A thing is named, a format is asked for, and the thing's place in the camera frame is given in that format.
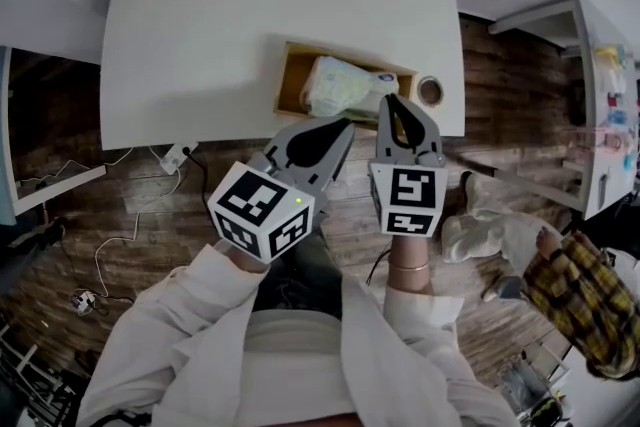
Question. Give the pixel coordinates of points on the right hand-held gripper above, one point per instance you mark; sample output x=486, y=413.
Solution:
x=407, y=195

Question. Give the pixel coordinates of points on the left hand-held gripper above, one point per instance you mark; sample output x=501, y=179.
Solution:
x=260, y=210

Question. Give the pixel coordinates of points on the soft pack of tissues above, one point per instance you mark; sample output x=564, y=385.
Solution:
x=335, y=85

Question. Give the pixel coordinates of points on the wooden tissue holder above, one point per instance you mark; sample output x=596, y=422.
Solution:
x=295, y=80

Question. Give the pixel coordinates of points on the person's right forearm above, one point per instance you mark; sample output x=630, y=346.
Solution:
x=410, y=280

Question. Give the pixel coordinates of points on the person's left forearm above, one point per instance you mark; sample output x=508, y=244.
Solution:
x=200, y=285

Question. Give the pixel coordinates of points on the person's legs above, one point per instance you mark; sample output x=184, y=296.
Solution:
x=312, y=265
x=480, y=230

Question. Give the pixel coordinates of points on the white power strip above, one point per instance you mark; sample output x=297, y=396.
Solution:
x=172, y=157

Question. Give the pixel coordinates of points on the tall white shelf unit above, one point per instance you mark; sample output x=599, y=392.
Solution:
x=595, y=125

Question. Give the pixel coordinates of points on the person's white jacket torso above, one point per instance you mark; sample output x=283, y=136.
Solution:
x=295, y=365

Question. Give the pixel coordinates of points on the group of colourful notes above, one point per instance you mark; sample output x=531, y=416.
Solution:
x=617, y=115

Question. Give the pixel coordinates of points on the white power adapter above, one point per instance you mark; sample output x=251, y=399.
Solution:
x=84, y=302

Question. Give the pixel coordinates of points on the white cabinet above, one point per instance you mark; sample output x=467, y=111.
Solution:
x=45, y=20

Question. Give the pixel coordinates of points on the black metal frame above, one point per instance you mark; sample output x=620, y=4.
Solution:
x=30, y=380

